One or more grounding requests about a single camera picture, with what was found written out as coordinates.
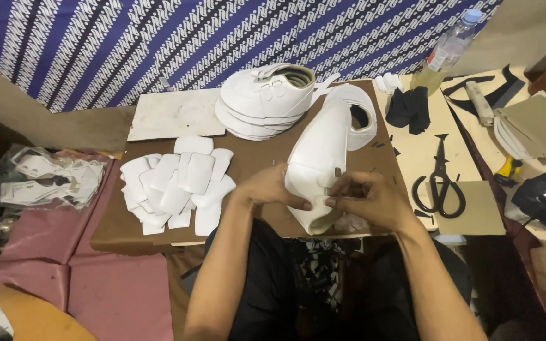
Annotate person's right hand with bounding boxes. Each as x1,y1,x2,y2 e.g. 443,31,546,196
325,171,415,233

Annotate person's left hand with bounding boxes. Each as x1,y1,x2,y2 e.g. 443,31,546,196
233,162,313,212

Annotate white shoe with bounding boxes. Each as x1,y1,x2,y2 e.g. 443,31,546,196
284,83,378,236

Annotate brown work board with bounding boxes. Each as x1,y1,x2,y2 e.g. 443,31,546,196
90,80,413,256

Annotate black scissors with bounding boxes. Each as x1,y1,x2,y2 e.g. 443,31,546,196
411,134,466,219

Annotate stack of white shoe uppers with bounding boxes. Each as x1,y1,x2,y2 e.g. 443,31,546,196
214,63,341,142

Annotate pile of black scraps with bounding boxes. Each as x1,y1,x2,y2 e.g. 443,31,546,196
297,237,364,313

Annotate pile of white tongue pieces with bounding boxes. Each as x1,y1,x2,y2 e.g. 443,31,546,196
120,136,237,236

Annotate pile of black fabric pieces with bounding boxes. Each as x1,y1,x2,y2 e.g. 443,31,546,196
385,86,431,135

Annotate person's black trousers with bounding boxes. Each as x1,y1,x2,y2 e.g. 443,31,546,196
180,219,473,341

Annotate white stone slab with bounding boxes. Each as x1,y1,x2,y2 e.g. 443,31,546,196
127,88,227,142

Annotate stack of small white pieces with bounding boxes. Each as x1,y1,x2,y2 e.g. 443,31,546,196
374,72,404,95

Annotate blue patterned batik cloth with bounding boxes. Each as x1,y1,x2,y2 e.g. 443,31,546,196
0,0,503,113

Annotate clear plastic water bottle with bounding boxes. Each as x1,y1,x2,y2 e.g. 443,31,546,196
409,9,483,97

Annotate black leather sheet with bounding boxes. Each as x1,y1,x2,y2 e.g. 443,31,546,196
443,64,526,118

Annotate stack of grey cardboard patterns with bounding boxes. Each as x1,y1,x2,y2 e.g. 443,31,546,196
493,93,546,167

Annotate pink leather sheet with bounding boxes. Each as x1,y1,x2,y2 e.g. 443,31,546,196
0,153,175,341

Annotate plastic bag of white cutouts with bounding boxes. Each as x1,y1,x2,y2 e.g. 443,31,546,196
0,144,109,210

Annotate yellow handled tool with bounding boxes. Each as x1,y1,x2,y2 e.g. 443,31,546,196
494,156,523,188

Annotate hammer with wrapped handle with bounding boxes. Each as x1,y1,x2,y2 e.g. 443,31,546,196
442,75,496,128

